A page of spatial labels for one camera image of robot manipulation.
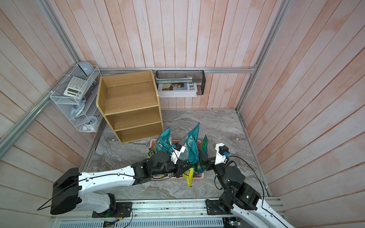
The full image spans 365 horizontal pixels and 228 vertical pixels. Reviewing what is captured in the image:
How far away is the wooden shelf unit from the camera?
0.79 meters

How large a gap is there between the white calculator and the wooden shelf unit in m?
0.10

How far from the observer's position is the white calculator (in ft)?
2.43
